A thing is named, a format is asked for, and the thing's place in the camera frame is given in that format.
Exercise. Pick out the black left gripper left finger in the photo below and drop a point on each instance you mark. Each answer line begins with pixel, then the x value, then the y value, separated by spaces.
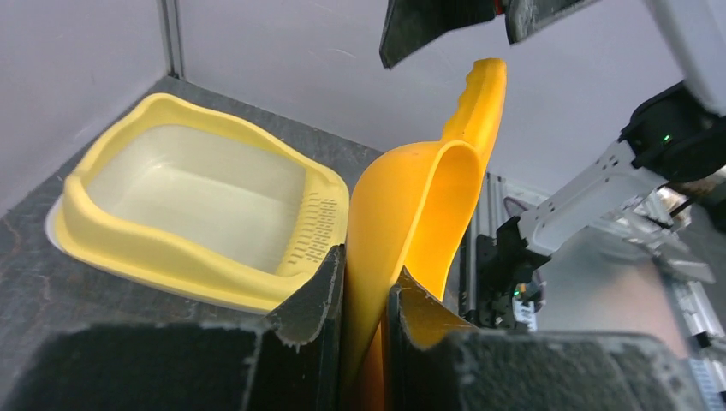
pixel 301 352

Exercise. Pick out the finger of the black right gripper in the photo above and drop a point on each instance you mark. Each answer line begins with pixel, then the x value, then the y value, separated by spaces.
pixel 410 25
pixel 524 18

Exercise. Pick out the yellow plastic litter box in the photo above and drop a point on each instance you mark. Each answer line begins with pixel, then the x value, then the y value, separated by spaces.
pixel 200 204

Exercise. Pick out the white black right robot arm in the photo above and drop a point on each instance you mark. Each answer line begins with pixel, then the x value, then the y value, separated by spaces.
pixel 676 136

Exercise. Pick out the orange plastic litter scoop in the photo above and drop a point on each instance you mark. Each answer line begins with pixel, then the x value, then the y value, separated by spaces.
pixel 409 211

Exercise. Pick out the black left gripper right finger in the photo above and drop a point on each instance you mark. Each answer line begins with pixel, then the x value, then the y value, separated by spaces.
pixel 420 348

